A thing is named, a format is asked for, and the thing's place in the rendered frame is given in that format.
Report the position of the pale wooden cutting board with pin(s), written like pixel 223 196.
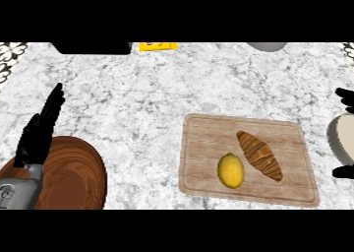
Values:
pixel 204 138

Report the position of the yellow lemon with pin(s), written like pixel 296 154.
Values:
pixel 231 170

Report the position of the brown croissant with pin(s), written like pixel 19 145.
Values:
pixel 260 154

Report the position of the yellow box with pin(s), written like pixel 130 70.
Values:
pixel 158 46

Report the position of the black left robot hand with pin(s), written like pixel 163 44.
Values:
pixel 37 138

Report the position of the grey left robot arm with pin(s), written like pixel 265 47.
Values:
pixel 15 192

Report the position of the grey round container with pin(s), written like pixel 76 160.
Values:
pixel 267 46

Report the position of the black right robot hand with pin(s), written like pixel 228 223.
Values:
pixel 352 99

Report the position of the brown wooden round basket tray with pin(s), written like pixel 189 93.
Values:
pixel 73 174

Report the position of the black appliance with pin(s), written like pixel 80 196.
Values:
pixel 90 47

